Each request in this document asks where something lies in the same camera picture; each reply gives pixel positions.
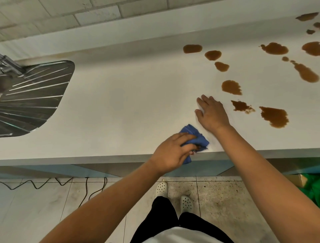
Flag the person's right hand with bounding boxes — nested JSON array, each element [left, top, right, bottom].
[[195, 95, 231, 133]]

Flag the person's left hand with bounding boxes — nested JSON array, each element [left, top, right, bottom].
[[149, 132, 201, 176]]

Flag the blue cleaning cloth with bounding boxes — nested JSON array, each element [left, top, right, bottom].
[[179, 124, 210, 166]]

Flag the person's left forearm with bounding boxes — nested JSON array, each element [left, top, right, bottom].
[[40, 159, 163, 243]]

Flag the person's right forearm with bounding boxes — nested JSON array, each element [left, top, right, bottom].
[[214, 125, 320, 243]]

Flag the white perforated clog shoe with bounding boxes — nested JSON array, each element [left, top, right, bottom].
[[155, 182, 169, 198], [180, 195, 194, 214]]

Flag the group of brown liquid spills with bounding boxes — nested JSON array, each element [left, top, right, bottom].
[[183, 12, 320, 129]]

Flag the black trousers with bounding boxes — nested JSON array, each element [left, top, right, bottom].
[[130, 196, 235, 243]]

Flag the grey counter cabinet front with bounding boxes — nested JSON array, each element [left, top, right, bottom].
[[0, 148, 320, 179]]

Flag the white shirt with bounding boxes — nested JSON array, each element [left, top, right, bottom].
[[149, 226, 225, 243]]

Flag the brown cardboard box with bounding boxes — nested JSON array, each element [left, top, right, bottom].
[[284, 174, 308, 188]]

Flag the green plastic bag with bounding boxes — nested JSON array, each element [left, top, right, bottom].
[[298, 173, 320, 209]]

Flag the steel sink drainboard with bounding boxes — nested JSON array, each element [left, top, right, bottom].
[[0, 60, 75, 138]]

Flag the steel faucet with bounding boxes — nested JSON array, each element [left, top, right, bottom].
[[0, 54, 25, 76]]

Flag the black looped floor cable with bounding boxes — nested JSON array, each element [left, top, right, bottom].
[[78, 177, 108, 209]]

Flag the black wavy floor cable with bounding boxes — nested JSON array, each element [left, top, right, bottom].
[[0, 177, 74, 190]]

